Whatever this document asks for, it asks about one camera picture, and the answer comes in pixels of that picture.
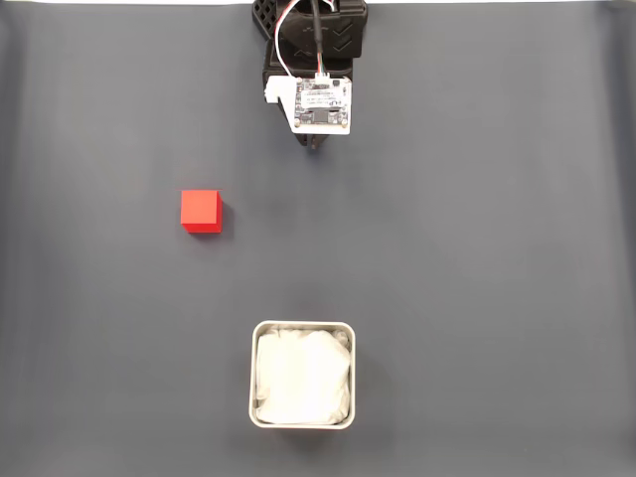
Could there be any dark grey table mat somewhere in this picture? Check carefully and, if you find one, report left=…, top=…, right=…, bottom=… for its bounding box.
left=0, top=2, right=636, bottom=477

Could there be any white crumpled cloth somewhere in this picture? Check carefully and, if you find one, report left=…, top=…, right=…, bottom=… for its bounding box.
left=254, top=325, right=353, bottom=426

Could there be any red cube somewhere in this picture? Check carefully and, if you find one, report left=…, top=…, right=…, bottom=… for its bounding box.
left=180, top=189, right=224, bottom=235

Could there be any beige square box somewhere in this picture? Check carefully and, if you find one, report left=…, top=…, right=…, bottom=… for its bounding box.
left=247, top=320, right=357, bottom=431

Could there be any white camera board with mount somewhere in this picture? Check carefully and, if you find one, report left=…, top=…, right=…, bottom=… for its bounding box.
left=264, top=74, right=353, bottom=136

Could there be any white red servo cable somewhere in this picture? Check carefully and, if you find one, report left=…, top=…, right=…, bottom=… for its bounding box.
left=272, top=0, right=305, bottom=80

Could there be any black camera cable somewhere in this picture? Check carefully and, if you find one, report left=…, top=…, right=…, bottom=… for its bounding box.
left=308, top=0, right=327, bottom=80

